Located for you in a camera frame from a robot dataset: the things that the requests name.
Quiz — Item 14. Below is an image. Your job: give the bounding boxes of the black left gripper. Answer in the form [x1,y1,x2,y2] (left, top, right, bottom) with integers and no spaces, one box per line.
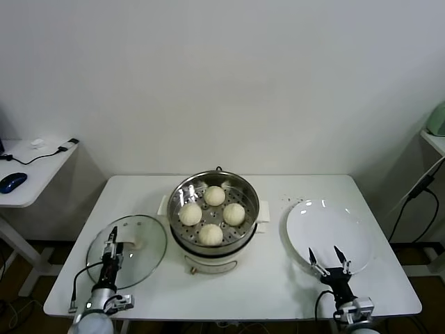
[99,226,125,288]

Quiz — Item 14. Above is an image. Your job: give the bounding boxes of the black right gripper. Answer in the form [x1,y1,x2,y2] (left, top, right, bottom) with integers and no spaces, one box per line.
[308,246,353,304]

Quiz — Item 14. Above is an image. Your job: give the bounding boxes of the round glass pot lid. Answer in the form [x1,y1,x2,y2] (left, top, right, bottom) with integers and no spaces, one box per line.
[86,214,168,291]

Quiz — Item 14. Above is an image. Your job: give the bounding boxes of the white steamed baozi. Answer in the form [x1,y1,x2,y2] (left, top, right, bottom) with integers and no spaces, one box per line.
[178,203,203,226]
[222,202,247,226]
[198,223,224,248]
[203,185,226,207]

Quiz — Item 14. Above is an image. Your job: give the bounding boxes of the stainless steel steamer basket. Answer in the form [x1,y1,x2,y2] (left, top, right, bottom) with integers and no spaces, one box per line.
[158,170,271,248]

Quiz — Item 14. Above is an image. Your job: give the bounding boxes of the white round plate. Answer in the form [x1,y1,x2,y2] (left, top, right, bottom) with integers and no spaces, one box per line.
[286,198,375,277]

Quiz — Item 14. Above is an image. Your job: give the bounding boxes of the white electric cooker pot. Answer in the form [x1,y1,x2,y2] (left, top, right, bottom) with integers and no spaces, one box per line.
[170,222,269,276]

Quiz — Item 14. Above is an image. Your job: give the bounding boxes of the white side desk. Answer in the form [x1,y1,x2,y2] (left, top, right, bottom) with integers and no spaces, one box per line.
[0,138,79,297]

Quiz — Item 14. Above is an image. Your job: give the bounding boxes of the blue computer mouse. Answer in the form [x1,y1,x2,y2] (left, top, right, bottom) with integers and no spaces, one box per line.
[0,173,28,195]

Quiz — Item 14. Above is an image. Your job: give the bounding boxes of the white shelf table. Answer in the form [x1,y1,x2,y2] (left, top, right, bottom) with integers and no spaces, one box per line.
[419,129,445,157]

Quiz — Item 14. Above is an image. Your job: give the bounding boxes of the mint green appliance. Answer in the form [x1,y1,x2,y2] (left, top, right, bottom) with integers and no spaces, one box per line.
[424,100,445,136]

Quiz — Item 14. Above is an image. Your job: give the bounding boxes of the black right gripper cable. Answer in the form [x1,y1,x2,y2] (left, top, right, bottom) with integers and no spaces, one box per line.
[314,290,340,323]

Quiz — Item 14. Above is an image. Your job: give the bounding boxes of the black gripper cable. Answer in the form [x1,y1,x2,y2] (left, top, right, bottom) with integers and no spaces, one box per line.
[68,266,105,314]
[314,290,340,323]

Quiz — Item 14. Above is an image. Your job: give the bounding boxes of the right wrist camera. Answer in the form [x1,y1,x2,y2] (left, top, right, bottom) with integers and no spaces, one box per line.
[347,297,375,317]

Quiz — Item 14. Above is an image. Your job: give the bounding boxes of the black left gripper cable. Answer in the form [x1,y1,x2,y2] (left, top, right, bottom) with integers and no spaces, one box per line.
[68,266,105,314]

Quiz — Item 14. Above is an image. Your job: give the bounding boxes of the black cable with adapter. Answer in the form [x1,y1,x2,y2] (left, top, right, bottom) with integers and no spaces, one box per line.
[0,138,79,166]

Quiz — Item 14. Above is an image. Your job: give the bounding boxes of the black cable with inline box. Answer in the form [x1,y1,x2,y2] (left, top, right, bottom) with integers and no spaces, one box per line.
[387,172,439,244]

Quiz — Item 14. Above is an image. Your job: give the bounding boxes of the white hanging cable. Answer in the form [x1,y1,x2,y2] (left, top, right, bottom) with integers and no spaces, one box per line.
[391,158,445,213]

